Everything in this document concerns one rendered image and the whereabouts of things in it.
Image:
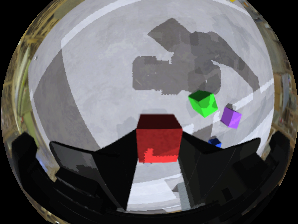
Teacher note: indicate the purple block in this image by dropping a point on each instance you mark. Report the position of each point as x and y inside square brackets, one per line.
[230, 118]

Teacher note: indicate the red block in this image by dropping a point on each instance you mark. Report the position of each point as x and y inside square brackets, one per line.
[158, 138]

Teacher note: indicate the small blue block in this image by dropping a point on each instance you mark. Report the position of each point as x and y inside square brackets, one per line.
[215, 142]

